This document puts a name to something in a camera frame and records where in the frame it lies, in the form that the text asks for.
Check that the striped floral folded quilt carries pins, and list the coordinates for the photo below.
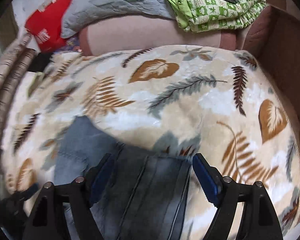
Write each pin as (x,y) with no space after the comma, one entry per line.
(14,63)

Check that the red paper shopping bag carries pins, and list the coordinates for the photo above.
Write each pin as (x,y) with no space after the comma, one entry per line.
(46,26)

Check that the pink and maroon bolster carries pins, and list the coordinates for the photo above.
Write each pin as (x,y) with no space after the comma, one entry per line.
(133,32)

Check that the colourful snack packet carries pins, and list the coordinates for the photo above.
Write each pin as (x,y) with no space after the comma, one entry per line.
(72,44)

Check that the brown cardboard box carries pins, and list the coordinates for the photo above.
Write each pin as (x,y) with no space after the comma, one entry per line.
(281,56)

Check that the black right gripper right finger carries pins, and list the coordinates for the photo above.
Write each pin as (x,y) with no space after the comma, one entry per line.
(258,220)

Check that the blue acid-wash denim pants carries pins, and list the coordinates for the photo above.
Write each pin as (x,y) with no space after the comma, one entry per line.
(146,195)

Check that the green patterned folded blanket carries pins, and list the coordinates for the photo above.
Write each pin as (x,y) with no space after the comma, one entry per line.
(198,16)

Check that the grey quilted pillow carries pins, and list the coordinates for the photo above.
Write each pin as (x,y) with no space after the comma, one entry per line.
(81,13)

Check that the cream leaf-print fleece blanket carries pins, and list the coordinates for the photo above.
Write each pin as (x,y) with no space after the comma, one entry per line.
(178,100)

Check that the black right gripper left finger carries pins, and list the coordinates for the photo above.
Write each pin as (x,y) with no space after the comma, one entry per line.
(47,219)

